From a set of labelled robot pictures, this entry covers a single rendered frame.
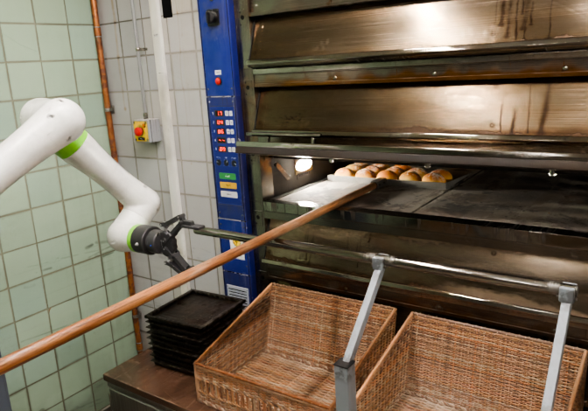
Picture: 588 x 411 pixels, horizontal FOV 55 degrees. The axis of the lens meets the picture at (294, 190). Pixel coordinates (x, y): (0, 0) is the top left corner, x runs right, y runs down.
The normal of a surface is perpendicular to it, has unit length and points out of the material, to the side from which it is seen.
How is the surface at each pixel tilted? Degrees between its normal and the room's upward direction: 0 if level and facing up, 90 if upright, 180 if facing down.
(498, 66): 90
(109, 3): 90
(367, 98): 70
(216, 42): 90
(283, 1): 90
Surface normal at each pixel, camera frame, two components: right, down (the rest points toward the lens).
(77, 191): 0.82, 0.07
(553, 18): -0.56, -0.13
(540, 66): -0.58, 0.22
